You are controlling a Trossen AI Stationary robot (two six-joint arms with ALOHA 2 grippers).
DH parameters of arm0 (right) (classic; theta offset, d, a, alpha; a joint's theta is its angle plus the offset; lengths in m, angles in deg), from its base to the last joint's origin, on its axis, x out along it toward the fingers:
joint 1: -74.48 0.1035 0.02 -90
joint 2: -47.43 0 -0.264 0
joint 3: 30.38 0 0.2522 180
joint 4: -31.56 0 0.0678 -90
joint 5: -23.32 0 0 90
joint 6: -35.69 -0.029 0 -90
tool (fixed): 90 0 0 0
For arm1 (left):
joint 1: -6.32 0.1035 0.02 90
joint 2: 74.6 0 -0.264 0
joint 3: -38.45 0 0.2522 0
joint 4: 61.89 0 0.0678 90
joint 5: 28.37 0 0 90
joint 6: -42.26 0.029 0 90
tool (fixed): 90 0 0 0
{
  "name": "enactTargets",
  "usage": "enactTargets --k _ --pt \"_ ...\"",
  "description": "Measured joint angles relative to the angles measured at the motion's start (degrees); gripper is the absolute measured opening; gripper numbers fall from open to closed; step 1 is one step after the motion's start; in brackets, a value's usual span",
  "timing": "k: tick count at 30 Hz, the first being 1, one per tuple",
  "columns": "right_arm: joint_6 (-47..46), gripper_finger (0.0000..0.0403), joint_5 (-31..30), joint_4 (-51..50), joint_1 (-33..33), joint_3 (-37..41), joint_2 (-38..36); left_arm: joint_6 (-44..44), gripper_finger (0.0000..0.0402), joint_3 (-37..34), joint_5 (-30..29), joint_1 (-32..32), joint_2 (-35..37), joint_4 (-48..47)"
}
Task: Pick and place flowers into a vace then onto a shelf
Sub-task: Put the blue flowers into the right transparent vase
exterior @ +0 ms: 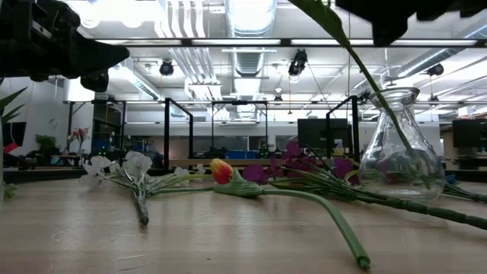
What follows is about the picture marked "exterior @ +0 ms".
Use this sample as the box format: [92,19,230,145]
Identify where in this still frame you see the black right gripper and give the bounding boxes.
[334,0,487,47]

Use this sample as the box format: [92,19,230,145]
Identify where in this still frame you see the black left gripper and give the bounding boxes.
[0,0,130,93]

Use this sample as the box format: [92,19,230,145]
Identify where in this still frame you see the pink artificial tulip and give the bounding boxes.
[288,0,418,153]

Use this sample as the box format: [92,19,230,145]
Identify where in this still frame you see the clear glass vase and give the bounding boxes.
[358,87,447,202]

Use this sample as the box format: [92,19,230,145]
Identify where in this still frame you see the white artificial flower bunch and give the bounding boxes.
[79,151,214,226]

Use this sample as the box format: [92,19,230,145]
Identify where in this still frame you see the yellow red artificial tulip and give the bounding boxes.
[151,158,372,272]

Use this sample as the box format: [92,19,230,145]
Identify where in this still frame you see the purple artificial flower bunch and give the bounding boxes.
[242,141,487,231]

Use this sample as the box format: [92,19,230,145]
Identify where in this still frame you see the pink flowers in vase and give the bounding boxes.
[67,127,91,155]

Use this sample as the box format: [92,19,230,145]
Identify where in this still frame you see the black metal wood shelf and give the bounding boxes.
[164,94,361,173]

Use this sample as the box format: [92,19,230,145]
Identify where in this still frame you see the small green bushy plant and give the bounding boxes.
[36,134,58,153]

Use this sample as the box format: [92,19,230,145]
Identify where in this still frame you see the potted green artificial plant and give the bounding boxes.
[0,75,28,202]

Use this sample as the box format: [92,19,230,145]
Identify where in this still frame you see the black overhead rig bar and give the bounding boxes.
[94,37,487,48]

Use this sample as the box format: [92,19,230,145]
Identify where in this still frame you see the black computer monitor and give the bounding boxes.
[0,121,27,148]
[452,119,487,150]
[297,118,349,150]

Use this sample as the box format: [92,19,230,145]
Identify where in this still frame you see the blue storage bins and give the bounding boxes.
[224,150,259,160]

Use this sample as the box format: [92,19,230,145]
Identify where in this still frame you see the black round ceiling camera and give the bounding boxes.
[158,59,175,77]
[426,62,445,78]

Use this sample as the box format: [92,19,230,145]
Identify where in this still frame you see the black metal rig frame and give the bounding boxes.
[64,99,127,161]

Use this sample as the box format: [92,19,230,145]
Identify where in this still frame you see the black hanging camera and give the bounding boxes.
[288,48,309,77]

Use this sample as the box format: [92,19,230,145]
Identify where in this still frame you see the black table frame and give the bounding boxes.
[2,166,487,184]

